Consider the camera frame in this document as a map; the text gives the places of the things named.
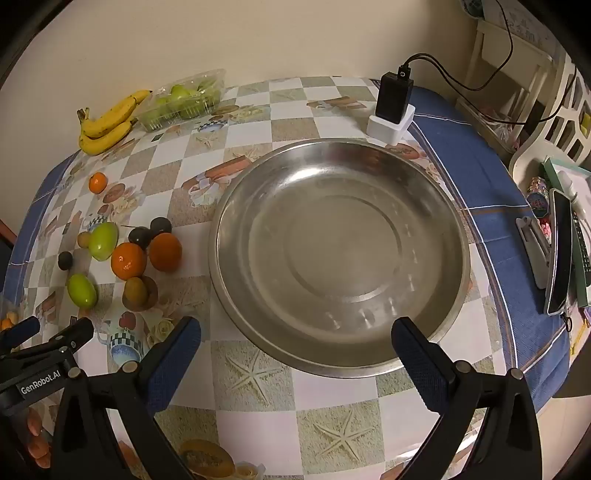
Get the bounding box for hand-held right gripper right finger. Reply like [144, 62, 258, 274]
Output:
[390, 316, 541, 480]

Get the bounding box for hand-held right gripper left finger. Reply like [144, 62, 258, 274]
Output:
[51, 316, 202, 480]

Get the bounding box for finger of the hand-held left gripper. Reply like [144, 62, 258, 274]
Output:
[0, 316, 41, 350]
[44, 318, 95, 361]

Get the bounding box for large orange mandarin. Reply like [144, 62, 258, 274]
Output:
[148, 233, 183, 272]
[111, 242, 148, 280]

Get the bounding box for dark cherry with stem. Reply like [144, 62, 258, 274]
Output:
[121, 224, 152, 248]

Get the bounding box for round stainless steel bowl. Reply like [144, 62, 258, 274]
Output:
[208, 137, 472, 379]

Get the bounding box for person's left hand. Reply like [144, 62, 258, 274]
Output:
[25, 407, 53, 468]

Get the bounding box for clear bag of fruit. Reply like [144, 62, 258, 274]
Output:
[0, 295, 21, 333]

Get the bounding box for reddish brown furniture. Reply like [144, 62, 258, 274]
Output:
[0, 217, 19, 287]

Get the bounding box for grey phone stand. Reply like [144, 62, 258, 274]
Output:
[516, 216, 552, 290]

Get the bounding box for black smartphone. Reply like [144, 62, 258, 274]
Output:
[545, 188, 575, 315]

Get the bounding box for black remote control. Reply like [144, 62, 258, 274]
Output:
[570, 210, 591, 278]

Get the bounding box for yellow banana bunch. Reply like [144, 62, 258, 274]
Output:
[76, 89, 153, 156]

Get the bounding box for colourful small cans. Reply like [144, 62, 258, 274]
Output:
[526, 175, 555, 217]

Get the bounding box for white bottle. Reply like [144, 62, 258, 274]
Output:
[556, 171, 583, 201]

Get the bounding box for white square box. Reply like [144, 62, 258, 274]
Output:
[367, 105, 416, 146]

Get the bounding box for checkered printed tablecloth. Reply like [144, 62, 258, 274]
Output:
[0, 75, 571, 480]

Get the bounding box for clear plastic bag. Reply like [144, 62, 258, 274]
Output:
[457, 99, 518, 153]

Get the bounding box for green edged box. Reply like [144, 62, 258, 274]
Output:
[540, 157, 591, 308]

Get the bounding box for pile of green jujubes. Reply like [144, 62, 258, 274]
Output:
[148, 80, 218, 125]

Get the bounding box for black charger block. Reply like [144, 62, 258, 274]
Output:
[375, 68, 415, 124]

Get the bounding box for clear plastic clamshell box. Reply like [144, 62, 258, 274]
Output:
[137, 68, 227, 133]

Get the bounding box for white wooden rack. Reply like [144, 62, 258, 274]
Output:
[464, 18, 555, 121]

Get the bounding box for white printed box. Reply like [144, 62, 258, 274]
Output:
[482, 0, 561, 51]

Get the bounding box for black cable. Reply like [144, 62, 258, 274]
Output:
[401, 0, 514, 92]
[401, 58, 578, 125]

